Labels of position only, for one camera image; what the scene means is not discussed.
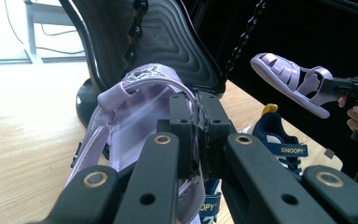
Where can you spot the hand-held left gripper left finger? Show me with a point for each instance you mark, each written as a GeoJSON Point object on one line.
{"type": "Point", "coordinates": [181, 124]}

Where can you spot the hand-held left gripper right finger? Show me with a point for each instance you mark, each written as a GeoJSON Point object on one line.
{"type": "Point", "coordinates": [214, 130]}

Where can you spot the purple sandal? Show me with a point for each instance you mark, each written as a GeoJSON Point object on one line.
{"type": "Point", "coordinates": [136, 118]}
{"type": "Point", "coordinates": [279, 77]}

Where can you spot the red and black shoe rack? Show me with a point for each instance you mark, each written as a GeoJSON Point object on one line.
{"type": "Point", "coordinates": [167, 40]}

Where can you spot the black curtain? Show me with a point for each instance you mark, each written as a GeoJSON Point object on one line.
{"type": "Point", "coordinates": [307, 31]}

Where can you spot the grey tape patch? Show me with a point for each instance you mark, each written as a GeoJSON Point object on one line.
{"type": "Point", "coordinates": [329, 153]}

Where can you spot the white metal desk frame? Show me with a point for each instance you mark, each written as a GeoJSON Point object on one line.
{"type": "Point", "coordinates": [31, 31]}

